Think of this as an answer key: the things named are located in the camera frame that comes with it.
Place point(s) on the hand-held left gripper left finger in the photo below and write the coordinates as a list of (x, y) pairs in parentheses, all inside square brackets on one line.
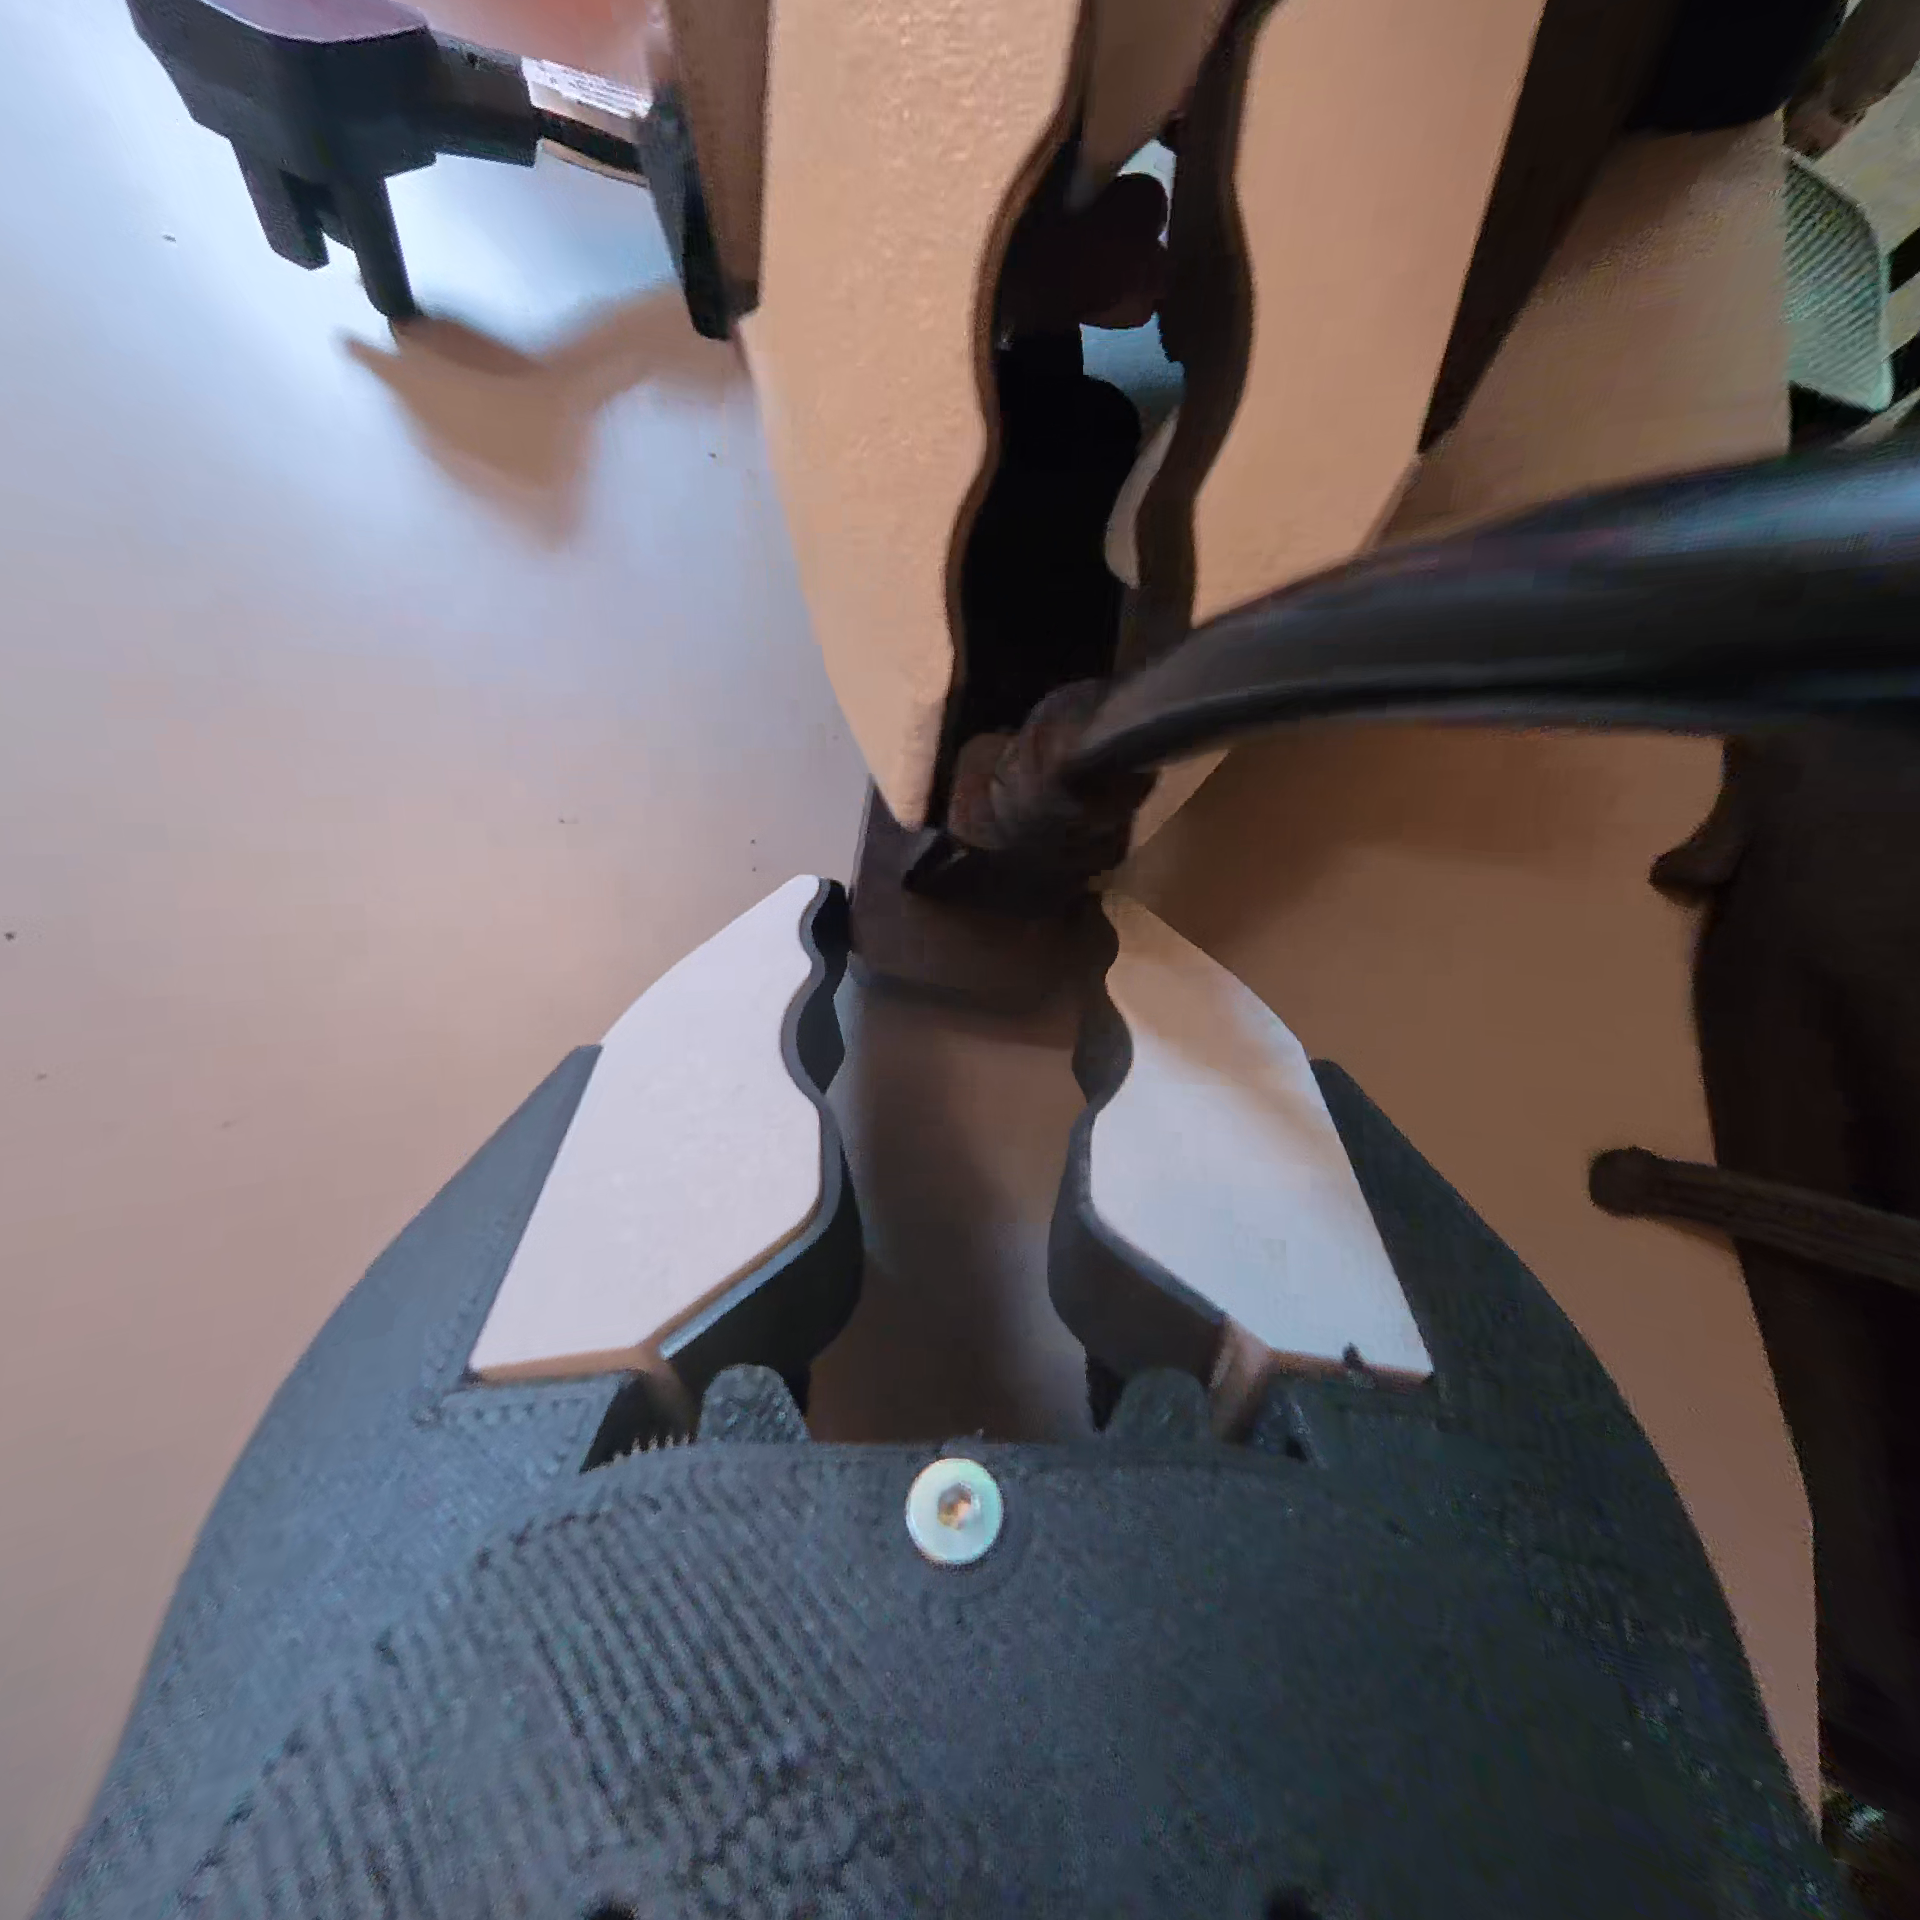
[(662, 1170)]

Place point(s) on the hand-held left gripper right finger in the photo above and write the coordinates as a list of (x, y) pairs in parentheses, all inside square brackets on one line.
[(1245, 1184)]

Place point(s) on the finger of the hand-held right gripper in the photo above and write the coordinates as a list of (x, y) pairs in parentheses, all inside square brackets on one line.
[(1320, 299), (869, 376)]

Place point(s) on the black power strip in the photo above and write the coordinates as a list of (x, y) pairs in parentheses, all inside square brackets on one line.
[(960, 944)]

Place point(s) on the pale green mesh chair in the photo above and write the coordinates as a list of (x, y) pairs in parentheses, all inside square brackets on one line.
[(1838, 283)]

